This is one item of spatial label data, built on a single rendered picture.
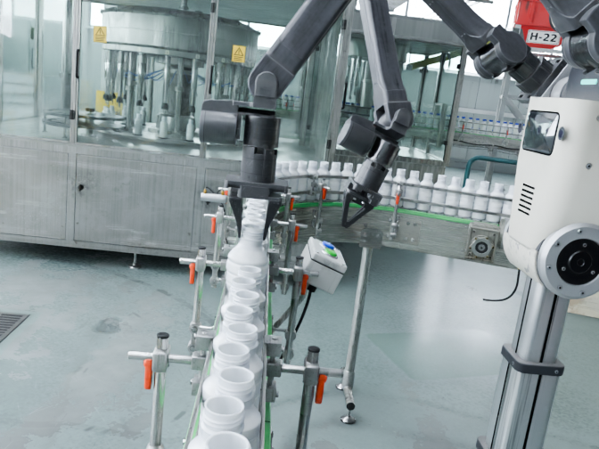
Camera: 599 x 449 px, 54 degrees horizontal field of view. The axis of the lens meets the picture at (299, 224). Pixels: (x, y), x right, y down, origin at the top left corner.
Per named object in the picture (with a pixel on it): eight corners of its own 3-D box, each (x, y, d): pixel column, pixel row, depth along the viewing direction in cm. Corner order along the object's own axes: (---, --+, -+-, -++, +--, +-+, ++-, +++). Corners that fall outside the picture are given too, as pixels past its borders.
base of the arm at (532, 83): (535, 104, 138) (569, 61, 136) (509, 83, 137) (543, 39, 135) (520, 102, 147) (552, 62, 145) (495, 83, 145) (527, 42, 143)
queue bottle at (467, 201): (455, 214, 262) (462, 177, 258) (468, 216, 262) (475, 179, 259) (459, 217, 256) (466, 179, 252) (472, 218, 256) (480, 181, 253)
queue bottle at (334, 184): (333, 201, 258) (339, 164, 254) (322, 199, 261) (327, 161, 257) (340, 200, 263) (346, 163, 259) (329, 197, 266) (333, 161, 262)
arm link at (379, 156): (406, 145, 122) (398, 142, 128) (378, 131, 121) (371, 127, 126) (390, 175, 123) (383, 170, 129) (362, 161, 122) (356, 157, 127)
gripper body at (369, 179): (351, 191, 121) (368, 159, 120) (345, 183, 131) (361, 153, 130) (379, 205, 122) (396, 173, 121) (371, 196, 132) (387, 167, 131)
